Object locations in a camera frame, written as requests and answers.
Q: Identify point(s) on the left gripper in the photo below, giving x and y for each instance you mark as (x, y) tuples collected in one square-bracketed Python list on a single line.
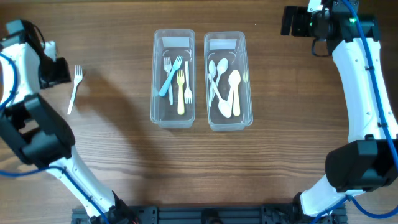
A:
[(62, 70)]

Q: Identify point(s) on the white fork tines down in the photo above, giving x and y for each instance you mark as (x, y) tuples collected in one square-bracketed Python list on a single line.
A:
[(187, 93)]

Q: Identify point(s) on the cream yellow plastic spoon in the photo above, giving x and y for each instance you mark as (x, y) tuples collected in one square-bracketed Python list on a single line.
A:
[(236, 103)]

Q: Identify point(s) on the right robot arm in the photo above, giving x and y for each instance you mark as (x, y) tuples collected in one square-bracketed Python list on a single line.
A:
[(369, 160)]

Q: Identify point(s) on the clear plastic container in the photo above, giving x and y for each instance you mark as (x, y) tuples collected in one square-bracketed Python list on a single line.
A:
[(232, 46), (171, 43)]

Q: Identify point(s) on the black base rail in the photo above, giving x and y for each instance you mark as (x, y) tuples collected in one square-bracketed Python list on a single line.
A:
[(264, 214)]

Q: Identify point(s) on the pale blue plastic fork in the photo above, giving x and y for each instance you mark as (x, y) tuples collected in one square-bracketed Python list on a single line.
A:
[(175, 67)]

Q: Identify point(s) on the thin white plastic fork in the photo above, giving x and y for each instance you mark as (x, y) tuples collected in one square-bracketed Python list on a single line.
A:
[(77, 79)]

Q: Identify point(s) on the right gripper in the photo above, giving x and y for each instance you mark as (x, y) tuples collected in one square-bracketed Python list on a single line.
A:
[(288, 20)]

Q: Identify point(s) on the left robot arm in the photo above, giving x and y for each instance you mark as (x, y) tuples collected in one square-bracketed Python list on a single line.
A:
[(36, 133)]

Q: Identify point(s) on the long white plastic fork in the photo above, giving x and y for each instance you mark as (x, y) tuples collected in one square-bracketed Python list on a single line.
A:
[(168, 68)]

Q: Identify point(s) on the left clear plastic container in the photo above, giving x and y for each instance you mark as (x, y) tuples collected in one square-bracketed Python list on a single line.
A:
[(171, 43)]

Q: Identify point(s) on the translucent white spoon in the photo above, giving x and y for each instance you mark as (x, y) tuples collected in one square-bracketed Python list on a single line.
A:
[(212, 73)]

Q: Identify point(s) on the right clear plastic container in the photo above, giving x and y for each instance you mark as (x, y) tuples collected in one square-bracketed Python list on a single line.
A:
[(232, 46)]

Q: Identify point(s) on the cream yellow plastic fork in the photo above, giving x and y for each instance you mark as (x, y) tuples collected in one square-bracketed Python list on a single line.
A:
[(180, 82)]

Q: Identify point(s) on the white spoon bowl down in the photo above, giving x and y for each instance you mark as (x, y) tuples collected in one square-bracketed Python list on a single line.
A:
[(223, 106)]

